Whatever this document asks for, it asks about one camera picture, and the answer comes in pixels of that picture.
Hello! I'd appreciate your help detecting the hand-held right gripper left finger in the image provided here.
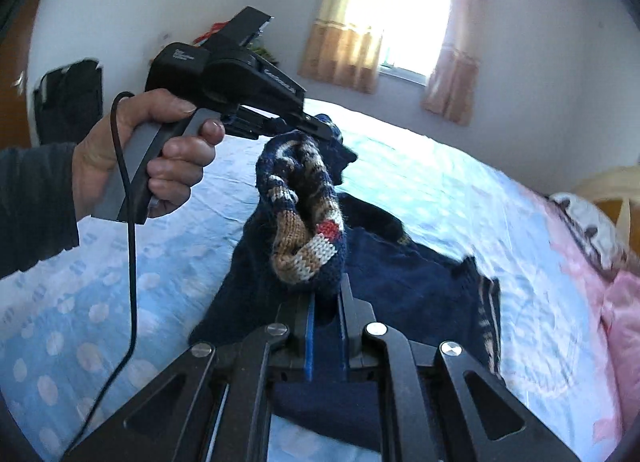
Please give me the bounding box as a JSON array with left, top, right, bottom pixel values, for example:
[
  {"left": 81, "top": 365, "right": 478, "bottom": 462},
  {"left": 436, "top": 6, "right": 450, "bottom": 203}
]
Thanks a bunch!
[{"left": 62, "top": 293, "right": 317, "bottom": 462}]

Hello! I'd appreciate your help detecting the pink pillow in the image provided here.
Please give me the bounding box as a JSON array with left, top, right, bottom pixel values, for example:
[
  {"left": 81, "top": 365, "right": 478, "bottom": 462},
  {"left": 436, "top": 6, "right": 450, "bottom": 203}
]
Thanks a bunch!
[{"left": 601, "top": 269, "right": 640, "bottom": 425}]

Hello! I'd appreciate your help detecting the light blue dotted bed sheet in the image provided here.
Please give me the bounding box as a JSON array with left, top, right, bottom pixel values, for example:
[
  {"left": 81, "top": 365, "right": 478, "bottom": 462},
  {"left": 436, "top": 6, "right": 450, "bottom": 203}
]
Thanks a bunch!
[{"left": 0, "top": 98, "right": 627, "bottom": 462}]

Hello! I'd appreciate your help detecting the black cable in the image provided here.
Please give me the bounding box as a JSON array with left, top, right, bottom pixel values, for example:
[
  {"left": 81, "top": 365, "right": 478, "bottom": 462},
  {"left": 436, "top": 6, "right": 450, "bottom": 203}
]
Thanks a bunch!
[{"left": 59, "top": 90, "right": 139, "bottom": 462}]

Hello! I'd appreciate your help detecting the dark hanging bag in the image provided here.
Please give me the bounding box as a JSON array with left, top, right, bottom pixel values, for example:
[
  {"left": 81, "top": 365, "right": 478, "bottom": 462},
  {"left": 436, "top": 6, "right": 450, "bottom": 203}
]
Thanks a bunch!
[{"left": 31, "top": 58, "right": 104, "bottom": 146}]

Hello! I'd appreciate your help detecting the wooden door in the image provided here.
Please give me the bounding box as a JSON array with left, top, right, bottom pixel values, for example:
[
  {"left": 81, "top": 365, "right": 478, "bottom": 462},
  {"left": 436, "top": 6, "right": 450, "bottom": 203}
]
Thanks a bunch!
[{"left": 0, "top": 0, "right": 43, "bottom": 149}]

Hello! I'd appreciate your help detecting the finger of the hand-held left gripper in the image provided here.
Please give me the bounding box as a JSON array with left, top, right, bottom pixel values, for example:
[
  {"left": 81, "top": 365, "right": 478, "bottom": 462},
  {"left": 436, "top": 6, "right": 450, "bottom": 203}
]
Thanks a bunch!
[{"left": 224, "top": 106, "right": 335, "bottom": 143}]

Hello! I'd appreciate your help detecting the window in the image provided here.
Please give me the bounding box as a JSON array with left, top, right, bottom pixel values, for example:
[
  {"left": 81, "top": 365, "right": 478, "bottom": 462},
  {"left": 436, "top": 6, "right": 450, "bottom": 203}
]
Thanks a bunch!
[{"left": 375, "top": 0, "right": 458, "bottom": 87}]

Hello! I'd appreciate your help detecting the person's left hand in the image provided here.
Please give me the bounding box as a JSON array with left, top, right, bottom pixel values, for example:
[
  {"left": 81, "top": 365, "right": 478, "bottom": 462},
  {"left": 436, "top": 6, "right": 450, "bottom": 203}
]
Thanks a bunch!
[{"left": 72, "top": 88, "right": 227, "bottom": 221}]

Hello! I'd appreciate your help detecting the red bag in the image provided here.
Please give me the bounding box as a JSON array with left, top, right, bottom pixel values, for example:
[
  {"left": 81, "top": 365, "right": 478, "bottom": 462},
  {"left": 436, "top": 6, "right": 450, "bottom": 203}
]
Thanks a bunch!
[{"left": 194, "top": 20, "right": 228, "bottom": 46}]

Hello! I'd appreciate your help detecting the beige curtain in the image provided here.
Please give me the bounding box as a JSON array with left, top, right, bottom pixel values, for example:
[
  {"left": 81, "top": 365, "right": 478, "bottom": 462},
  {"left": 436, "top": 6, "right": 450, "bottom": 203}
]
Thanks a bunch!
[
  {"left": 421, "top": 0, "right": 497, "bottom": 127},
  {"left": 299, "top": 0, "right": 403, "bottom": 94}
]

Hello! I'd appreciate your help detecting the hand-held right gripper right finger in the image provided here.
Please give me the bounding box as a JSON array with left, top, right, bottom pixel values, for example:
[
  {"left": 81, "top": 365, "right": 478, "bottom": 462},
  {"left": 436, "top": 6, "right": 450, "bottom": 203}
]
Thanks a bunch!
[{"left": 337, "top": 275, "right": 582, "bottom": 462}]

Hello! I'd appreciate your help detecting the person's left forearm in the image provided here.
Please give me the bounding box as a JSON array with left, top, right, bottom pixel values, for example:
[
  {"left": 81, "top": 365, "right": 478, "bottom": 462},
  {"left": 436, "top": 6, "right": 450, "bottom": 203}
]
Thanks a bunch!
[{"left": 0, "top": 142, "right": 82, "bottom": 281}]

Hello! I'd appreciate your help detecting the white dark printed pillow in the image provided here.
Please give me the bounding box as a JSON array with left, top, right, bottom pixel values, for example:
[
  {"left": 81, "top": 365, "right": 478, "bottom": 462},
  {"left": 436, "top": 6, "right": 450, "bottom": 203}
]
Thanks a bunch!
[{"left": 549, "top": 192, "right": 632, "bottom": 273}]

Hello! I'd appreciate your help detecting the navy patterned knit sweater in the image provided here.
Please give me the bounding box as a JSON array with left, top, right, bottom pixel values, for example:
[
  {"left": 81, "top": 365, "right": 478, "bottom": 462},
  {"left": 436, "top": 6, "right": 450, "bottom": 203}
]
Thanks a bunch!
[{"left": 189, "top": 114, "right": 502, "bottom": 454}]

